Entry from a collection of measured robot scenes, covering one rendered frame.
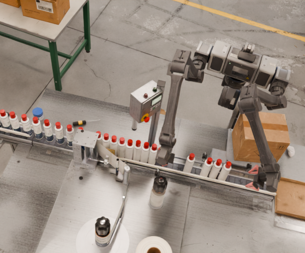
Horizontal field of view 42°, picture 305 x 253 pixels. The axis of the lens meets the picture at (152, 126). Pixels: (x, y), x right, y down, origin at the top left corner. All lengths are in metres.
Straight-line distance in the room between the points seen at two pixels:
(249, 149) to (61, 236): 1.31
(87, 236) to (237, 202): 0.99
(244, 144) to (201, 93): 1.73
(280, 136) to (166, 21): 2.77
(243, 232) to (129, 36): 2.92
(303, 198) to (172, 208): 0.91
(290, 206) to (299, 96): 2.09
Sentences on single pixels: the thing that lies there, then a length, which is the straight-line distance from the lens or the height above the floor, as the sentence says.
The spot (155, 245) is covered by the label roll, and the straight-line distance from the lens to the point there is 2.26.
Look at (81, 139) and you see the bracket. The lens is 2.42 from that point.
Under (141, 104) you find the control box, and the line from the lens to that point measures 2.18.
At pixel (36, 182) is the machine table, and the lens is 2.66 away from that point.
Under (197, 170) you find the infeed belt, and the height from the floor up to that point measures 0.88.
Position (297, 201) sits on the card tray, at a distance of 2.84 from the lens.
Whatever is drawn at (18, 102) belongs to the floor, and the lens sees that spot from 4.15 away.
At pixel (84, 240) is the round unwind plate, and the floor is 0.89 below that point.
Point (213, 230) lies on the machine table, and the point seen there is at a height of 0.83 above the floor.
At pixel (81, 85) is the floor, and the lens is 4.23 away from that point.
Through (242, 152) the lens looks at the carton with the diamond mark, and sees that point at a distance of 2.74.
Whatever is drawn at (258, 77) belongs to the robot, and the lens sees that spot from 2.50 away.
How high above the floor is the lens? 3.14
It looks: 53 degrees down
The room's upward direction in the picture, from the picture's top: 10 degrees clockwise
